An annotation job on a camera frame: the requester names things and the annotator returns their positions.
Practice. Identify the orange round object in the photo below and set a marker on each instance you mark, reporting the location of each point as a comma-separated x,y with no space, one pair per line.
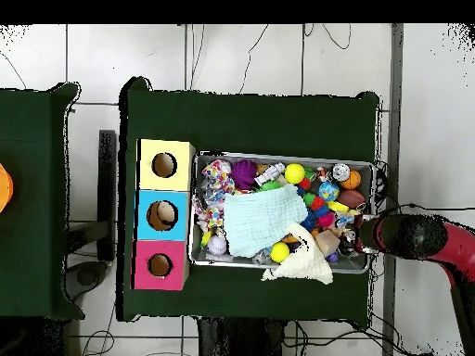
4,189

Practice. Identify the white baseball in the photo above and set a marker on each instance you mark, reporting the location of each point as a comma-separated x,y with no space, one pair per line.
217,245

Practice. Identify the purple spiky ball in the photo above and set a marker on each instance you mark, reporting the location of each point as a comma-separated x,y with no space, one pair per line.
243,174

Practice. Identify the brown toy football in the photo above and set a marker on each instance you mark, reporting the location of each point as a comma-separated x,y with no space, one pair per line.
350,199

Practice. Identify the shallow clear mesh bin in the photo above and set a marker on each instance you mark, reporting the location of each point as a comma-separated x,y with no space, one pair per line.
352,264

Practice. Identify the dark grey floor base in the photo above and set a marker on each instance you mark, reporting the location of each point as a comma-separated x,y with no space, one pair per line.
87,276

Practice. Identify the yellow ball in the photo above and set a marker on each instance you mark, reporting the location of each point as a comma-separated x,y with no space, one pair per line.
294,173
279,252

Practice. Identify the cream waffle cloth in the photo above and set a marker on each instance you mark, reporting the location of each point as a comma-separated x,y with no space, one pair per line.
304,265

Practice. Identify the blue globe ball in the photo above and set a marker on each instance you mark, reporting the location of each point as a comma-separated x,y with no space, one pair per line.
328,191

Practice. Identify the silver drink can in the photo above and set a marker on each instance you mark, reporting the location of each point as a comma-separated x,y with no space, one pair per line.
340,172

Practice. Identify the colourful confetti print packet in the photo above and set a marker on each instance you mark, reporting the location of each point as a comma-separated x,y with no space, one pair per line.
219,176

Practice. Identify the black pedestal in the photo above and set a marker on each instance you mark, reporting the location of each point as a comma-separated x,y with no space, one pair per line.
237,337

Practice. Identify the wooden box with three holes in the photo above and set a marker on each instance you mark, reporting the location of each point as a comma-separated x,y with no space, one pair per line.
174,226

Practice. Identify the mint waffle cloth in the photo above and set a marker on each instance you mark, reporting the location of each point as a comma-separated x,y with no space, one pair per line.
259,218

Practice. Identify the silver toy camera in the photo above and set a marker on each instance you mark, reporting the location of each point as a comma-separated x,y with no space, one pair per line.
269,174

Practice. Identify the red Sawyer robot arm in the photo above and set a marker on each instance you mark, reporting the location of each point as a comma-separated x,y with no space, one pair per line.
408,235

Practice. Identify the dark green tablecloth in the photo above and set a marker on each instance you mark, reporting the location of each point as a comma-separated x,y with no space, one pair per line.
29,148
241,122

